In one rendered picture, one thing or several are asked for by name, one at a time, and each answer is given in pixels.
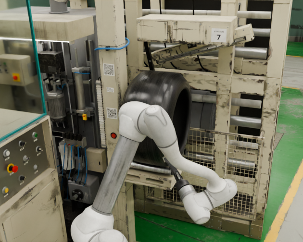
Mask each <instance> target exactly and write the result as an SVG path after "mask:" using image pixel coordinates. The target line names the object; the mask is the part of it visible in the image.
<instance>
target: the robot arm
mask: <svg viewBox="0 0 303 242"><path fill-rule="evenodd" d="M118 117H119V134H120V136H119V139H118V141H117V144H116V146H115V149H114V152H113V154H112V157H111V159H110V162H109V164H108V167H107V169H106V172H105V174H104V177H103V179H102V182H101V184H100V187H99V189H98V192H97V195H96V197H95V200H94V202H93V205H91V206H89V207H87V208H86V209H85V210H84V212H83V213H82V214H80V215H78V216H77V217H76V218H75V219H74V221H73V223H72V225H71V236H72V239H73V241H74V242H128V241H127V239H126V237H125V236H124V235H123V234H122V233H121V232H120V231H118V230H114V229H113V227H114V217H113V214H112V211H113V208H114V206H115V203H116V201H117V198H118V196H119V194H120V191H121V188H122V186H123V183H124V181H125V178H126V176H127V173H128V171H129V168H130V166H131V163H132V160H133V158H134V155H135V153H136V150H137V148H138V146H139V143H140V142H142V141H143V140H144V139H145V137H146V136H148V137H149V138H151V139H153V140H154V142H155V143H156V145H157V146H158V148H159V149H160V150H161V152H162V153H163V154H164V156H165V157H164V159H165V161H166V163H167V165H168V166H169V170H171V172H172V174H173V176H174V178H175V180H176V182H177V185H176V188H177V190H178V193H179V196H180V198H181V200H182V202H183V204H184V208H185V210H186V212H187V213H188V215H189V216H190V217H191V219H192V220H193V221H194V222H195V223H196V224H203V223H206V222H207V221H208V220H209V219H210V212H209V211H210V210H211V209H213V208H215V207H217V206H220V205H222V204H224V203H226V202H227V201H229V200H230V199H231V198H233V197H234V196H235V194H236V193H237V186H236V184H235V182H234V181H233V180H231V179H222V178H220V177H219V176H218V175H217V174H216V173H215V172H214V171H213V170H211V169H209V168H207V167H205V166H202V165H200V164H197V163H195V162H192V161H190V160H187V159H185V158H184V157H182V156H181V154H180V151H179V147H178V141H177V135H176V131H175V128H174V126H173V123H172V121H171V119H170V117H169V115H168V114H167V112H166V111H165V110H164V109H163V108H162V107H161V106H159V105H148V104H145V103H142V102H138V101H131V102H127V103H125V104H124V105H123V106H122V107H121V108H120V110H119V113H118ZM177 169H179V170H181V171H184V172H187V173H190V174H193V175H196V176H200V177H203V178H205V179H207V180H208V183H207V187H206V190H205V191H203V192H200V193H197V192H196V191H195V189H194V188H193V186H192V185H190V183H189V182H188V180H184V179H183V177H182V176H181V175H180V173H179V171H178V170H177Z"/></svg>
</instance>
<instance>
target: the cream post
mask: <svg viewBox="0 0 303 242"><path fill-rule="evenodd" d="M95 11H96V23H97V35H98V46H99V48H105V47H106V46H110V47H111V48H120V47H122V46H124V45H126V40H125V22H124V3H123V0H95ZM99 58H100V70H101V87H102V99H103V110H104V122H105V134H106V145H107V158H108V164H109V162H110V159H111V157H112V154H113V152H114V149H115V146H116V144H117V141H118V139H119V136H120V134H119V117H118V113H119V110H120V108H121V105H122V101H123V98H124V95H125V92H126V89H127V87H128V86H127V67H126V48H123V49H120V50H116V49H111V50H109V51H106V50H105V49H99ZM103 63H107V64H114V76H109V75H104V72H103ZM107 87H110V88H114V92H107ZM106 108H114V109H117V119H110V118H107V109H106ZM113 133H114V134H115V135H116V137H115V138H113V137H112V134H113ZM112 214H113V217H114V227H113V228H114V230H118V231H120V232H121V233H122V234H123V235H124V236H125V237H126V239H127V241H128V242H136V234H135V216H134V197H133V183H130V182H126V181H125V182H124V183H123V186H122V188H121V191H120V194H119V196H118V198H117V201H116V203H115V206H114V208H113V211H112Z"/></svg>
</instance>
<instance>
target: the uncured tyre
mask: <svg viewBox="0 0 303 242"><path fill-rule="evenodd" d="M131 101H138V102H142V103H145V104H148V105H159V106H161V107H162V108H163V109H164V110H165V111H166V112H167V114H168V115H169V117H170V119H171V121H172V123H173V126H174V128H175V131H176V135H177V141H178V147H179V151H180V154H181V155H182V154H183V151H184V149H185V146H186V143H187V139H188V135H189V130H190V123H191V114H192V96H191V89H190V85H189V83H188V81H187V80H186V79H185V78H184V77H183V75H181V74H179V73H176V72H164V71H152V70H148V71H143V72H141V73H139V74H138V75H137V76H136V77H135V78H134V79H133V80H132V81H131V82H130V84H129V85H128V87H127V89H126V92H125V95H124V98H123V101H122V105H121V106H123V105H124V104H125V103H127V102H131ZM163 157H164V154H163V153H162V152H161V150H160V149H159V148H158V146H157V145H156V143H155V142H154V140H153V139H151V138H149V137H148V136H146V137H145V139H144V140H143V141H142V142H140V143H139V146H138V148H137V150H136V153H135V155H134V158H133V160H134V161H136V162H140V163H145V164H151V165H156V166H161V167H166V166H168V165H167V163H166V162H165V163H164V161H163V159H162V158H163Z"/></svg>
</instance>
